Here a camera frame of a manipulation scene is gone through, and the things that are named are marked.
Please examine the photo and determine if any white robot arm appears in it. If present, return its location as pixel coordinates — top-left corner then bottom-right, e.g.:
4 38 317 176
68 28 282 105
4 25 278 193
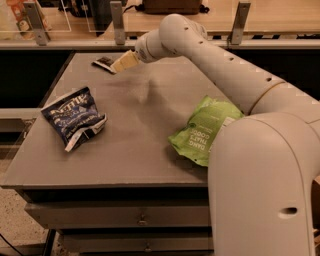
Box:
114 14 320 256

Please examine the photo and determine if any orange package behind glass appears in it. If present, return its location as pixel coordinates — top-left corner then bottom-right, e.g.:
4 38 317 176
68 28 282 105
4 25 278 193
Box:
5 0 51 32

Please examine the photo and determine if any left metal bracket post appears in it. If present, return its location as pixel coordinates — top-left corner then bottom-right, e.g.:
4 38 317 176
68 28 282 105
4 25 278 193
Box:
23 1 49 46

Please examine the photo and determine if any metal bracket post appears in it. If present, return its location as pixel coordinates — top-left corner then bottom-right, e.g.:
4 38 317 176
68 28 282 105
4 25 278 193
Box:
110 1 126 45
229 1 251 45
23 1 49 46

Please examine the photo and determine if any middle metal bracket post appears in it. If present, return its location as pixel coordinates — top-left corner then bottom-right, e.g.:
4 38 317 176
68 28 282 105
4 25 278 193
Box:
110 1 126 45

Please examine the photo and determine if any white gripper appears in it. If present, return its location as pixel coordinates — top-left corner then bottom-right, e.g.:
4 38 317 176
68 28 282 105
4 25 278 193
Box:
111 31 163 73

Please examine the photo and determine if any grey drawer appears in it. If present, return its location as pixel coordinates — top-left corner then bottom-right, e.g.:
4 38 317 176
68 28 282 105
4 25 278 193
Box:
60 232 213 253
25 201 210 229

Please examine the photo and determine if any grey upper drawer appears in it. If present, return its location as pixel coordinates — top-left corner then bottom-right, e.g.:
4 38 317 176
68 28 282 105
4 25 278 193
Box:
25 201 210 229

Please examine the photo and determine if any brown box on counter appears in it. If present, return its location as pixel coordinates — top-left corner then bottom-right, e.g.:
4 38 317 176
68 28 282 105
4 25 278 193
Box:
142 0 202 14

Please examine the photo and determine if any green chip bag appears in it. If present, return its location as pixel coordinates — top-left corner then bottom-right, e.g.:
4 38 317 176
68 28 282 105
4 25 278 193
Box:
168 96 244 167

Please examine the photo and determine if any right metal bracket post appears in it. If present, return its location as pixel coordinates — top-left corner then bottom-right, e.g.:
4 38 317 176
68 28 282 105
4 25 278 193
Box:
229 1 251 45

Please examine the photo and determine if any grey lower drawer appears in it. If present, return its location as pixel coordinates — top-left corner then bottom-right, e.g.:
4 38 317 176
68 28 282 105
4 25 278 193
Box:
60 232 213 253

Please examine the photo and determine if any dark rxbar chocolate wrapper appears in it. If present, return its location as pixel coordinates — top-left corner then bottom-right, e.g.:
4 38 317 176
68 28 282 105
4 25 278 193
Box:
92 57 116 74

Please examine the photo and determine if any blue kettle chip bag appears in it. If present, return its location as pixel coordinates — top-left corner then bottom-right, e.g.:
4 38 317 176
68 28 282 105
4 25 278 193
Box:
41 87 107 152

